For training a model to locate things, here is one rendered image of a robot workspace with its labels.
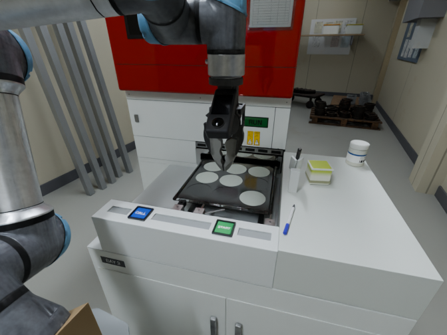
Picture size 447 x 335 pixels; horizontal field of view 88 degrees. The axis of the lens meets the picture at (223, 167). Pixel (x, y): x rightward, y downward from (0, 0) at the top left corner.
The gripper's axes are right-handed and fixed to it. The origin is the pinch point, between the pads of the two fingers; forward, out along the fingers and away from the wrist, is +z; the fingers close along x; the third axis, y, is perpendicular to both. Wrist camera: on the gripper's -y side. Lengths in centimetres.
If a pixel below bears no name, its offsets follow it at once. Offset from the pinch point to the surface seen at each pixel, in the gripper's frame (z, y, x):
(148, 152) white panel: 28, 58, 59
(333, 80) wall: 71, 769, -155
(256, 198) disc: 25.7, 26.0, -6.4
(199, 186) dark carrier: 25.8, 28.9, 17.6
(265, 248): 19.6, -3.8, -12.0
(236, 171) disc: 26, 45, 5
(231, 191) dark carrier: 25.8, 28.2, 4.0
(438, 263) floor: 116, 105, -136
